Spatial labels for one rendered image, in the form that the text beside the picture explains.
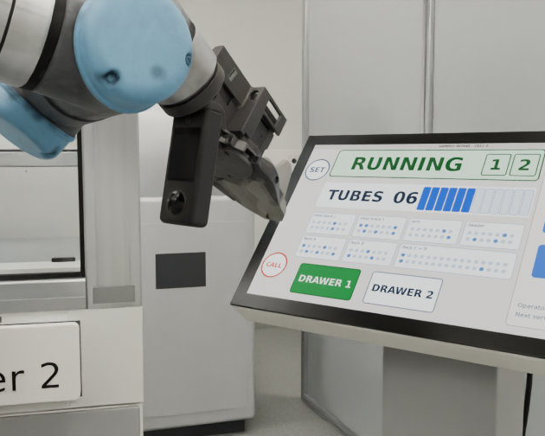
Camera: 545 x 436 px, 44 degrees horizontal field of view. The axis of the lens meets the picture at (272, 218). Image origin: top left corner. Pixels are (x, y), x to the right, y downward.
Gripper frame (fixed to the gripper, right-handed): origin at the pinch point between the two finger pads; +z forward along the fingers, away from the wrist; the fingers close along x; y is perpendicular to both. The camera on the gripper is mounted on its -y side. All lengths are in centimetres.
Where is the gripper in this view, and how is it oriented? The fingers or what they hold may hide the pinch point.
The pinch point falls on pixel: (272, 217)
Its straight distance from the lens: 78.2
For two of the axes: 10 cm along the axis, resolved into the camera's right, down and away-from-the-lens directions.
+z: 4.6, 5.8, 6.7
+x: -8.0, -0.6, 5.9
